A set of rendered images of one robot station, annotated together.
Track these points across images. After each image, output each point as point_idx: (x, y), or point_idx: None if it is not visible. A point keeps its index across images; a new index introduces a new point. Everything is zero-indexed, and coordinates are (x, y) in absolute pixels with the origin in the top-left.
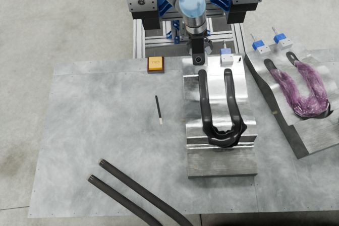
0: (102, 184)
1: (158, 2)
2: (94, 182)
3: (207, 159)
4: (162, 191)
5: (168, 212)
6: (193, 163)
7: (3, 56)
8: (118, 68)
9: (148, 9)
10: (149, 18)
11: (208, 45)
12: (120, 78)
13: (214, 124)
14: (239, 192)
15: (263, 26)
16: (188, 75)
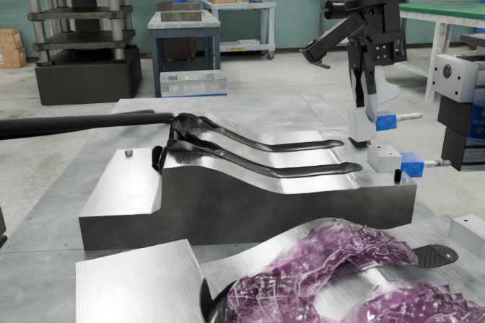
0: (136, 111)
1: (480, 103)
2: (142, 109)
3: (140, 163)
4: (109, 157)
5: (63, 116)
6: (137, 152)
7: None
8: (329, 122)
9: (449, 94)
10: (454, 133)
11: (363, 65)
12: (310, 124)
13: (198, 129)
14: (58, 228)
15: None
16: (321, 132)
